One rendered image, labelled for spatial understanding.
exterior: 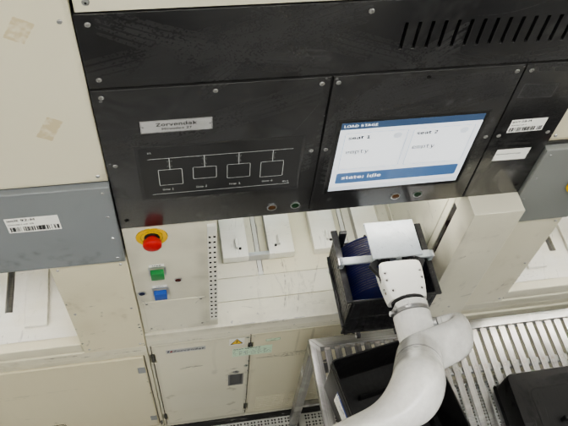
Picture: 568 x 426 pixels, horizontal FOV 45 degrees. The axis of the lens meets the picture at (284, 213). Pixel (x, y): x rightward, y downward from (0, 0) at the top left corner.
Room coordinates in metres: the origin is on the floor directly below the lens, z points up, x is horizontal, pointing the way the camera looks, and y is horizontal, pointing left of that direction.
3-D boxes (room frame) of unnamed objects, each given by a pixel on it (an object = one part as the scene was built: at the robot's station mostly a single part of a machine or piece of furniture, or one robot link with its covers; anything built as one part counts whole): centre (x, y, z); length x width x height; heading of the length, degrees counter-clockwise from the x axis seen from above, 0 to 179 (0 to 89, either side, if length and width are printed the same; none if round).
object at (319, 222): (1.19, -0.18, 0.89); 0.22 x 0.21 x 0.04; 15
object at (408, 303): (0.72, -0.30, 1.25); 0.09 x 0.03 x 0.08; 105
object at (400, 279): (0.78, -0.29, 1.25); 0.11 x 0.10 x 0.07; 15
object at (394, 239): (0.88, -0.26, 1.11); 0.24 x 0.20 x 0.32; 105
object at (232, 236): (1.12, 0.08, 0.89); 0.22 x 0.21 x 0.04; 15
